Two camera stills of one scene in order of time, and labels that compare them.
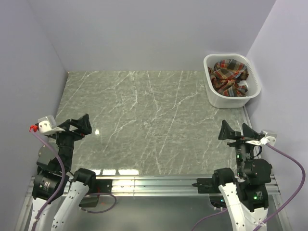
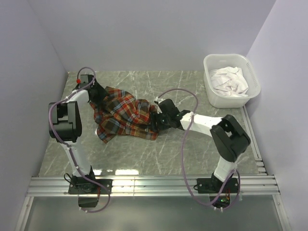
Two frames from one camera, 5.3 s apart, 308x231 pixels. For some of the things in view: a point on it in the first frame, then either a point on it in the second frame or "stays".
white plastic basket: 214,99 stays
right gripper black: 248,132 to 156,117
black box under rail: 89,201 stays
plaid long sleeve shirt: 225,76 to 121,113
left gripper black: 84,127 to 102,93
